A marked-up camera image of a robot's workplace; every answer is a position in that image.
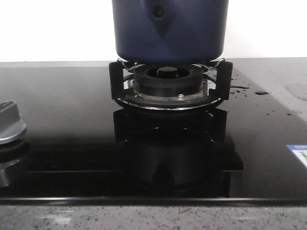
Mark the blue cooking pot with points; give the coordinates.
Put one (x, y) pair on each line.
(169, 31)

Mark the black pot support grate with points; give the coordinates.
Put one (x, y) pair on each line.
(215, 88)

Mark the black gas burner head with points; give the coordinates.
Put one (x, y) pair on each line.
(168, 81)

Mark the black glass cooktop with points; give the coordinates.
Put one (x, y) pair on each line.
(81, 147)

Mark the silver stove control knob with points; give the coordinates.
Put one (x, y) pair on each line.
(12, 127)

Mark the blue white energy label sticker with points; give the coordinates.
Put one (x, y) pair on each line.
(300, 151)

